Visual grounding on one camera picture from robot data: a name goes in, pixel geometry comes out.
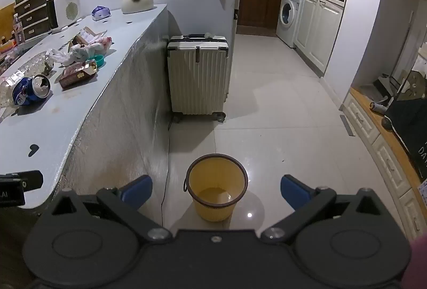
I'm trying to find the red label drink bottle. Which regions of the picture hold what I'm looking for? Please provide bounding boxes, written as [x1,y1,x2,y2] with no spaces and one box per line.
[13,13,25,44]

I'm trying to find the yellow plastic bucket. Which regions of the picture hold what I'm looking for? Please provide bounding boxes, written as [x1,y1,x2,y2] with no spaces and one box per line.
[183,153,248,222]

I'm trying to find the pink white snack packet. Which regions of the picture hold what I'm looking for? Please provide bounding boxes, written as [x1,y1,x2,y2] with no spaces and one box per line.
[96,37,113,53]

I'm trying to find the teal plastic cup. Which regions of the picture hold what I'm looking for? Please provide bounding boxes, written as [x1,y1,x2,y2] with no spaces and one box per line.
[86,54,105,68]

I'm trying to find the crumpled clear plastic wrap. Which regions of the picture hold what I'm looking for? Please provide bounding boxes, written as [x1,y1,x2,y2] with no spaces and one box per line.
[47,48,73,65]

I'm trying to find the crushed blue drink can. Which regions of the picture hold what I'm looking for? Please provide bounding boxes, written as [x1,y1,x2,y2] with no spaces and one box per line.
[12,74,51,107]

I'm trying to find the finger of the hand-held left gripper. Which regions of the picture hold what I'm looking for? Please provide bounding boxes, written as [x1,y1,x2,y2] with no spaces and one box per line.
[13,170,44,192]

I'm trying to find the white drawer cabinet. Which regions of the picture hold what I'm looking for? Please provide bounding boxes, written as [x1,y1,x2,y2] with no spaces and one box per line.
[339,87,427,239]

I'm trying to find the blue tissue pack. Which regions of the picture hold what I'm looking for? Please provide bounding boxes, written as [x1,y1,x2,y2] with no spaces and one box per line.
[92,5,111,21]

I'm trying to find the white bear-eared heater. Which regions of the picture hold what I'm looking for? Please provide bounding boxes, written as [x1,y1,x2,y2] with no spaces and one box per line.
[47,0,81,33]

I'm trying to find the white kitchen cabinets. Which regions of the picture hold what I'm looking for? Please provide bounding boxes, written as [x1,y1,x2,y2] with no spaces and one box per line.
[294,0,344,77]

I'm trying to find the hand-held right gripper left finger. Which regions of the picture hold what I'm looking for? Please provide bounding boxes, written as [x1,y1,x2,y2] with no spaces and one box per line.
[43,175,173,244]

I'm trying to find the white drawer organizer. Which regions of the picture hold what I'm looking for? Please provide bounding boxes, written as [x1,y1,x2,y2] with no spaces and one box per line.
[13,0,63,41]

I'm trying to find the crushed clear plastic bottle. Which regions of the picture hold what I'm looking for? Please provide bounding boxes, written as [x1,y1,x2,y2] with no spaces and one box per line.
[0,53,56,109]

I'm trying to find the black power cable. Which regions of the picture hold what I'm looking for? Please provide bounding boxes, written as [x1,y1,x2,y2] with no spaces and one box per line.
[161,115,173,227]

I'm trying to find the white washing machine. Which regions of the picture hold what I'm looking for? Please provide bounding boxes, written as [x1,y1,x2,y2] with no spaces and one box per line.
[276,0,303,48]

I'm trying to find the white tissue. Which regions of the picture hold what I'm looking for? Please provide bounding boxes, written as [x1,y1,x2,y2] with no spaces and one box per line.
[71,43,98,61]

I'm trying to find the brown snack box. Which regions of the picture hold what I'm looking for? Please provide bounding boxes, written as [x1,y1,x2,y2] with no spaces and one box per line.
[59,61,98,90]

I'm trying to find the white cat-shaped lamp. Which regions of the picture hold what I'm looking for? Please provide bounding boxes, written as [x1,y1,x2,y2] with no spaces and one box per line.
[121,0,155,14]

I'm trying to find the black fabric bag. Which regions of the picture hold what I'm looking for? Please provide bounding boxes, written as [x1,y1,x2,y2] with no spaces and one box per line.
[383,97,427,180]

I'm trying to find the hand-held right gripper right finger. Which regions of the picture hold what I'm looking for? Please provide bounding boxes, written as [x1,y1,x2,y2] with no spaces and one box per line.
[261,175,389,243]

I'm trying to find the grey metal floor strip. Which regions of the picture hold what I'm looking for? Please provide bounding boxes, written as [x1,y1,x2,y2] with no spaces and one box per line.
[340,115,355,136]

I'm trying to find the brown cardboard box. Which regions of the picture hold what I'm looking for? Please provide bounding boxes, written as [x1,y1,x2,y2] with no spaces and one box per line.
[68,27,108,50]

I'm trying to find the cream ribbed suitcase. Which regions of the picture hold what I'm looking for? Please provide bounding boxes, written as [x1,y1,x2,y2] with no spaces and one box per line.
[166,33,231,123]

